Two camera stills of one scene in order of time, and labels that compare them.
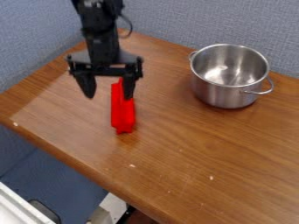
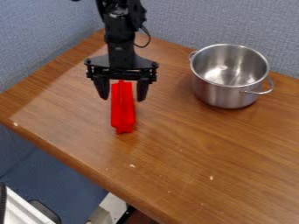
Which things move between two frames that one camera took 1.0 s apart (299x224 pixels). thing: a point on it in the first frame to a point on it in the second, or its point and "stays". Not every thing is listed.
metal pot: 228,75 stays
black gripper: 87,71 to 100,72
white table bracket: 108,211 stays
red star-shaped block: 121,108 stays
